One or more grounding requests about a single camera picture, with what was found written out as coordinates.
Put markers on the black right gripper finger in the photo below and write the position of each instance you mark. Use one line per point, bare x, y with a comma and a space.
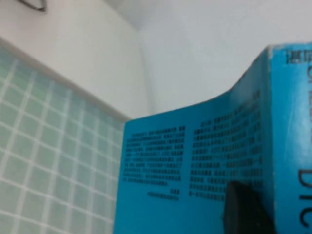
243, 209

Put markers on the cyan and grey brand book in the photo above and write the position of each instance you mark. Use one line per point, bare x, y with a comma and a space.
182, 158

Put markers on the green checked tablecloth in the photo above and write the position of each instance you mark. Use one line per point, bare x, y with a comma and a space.
48, 158

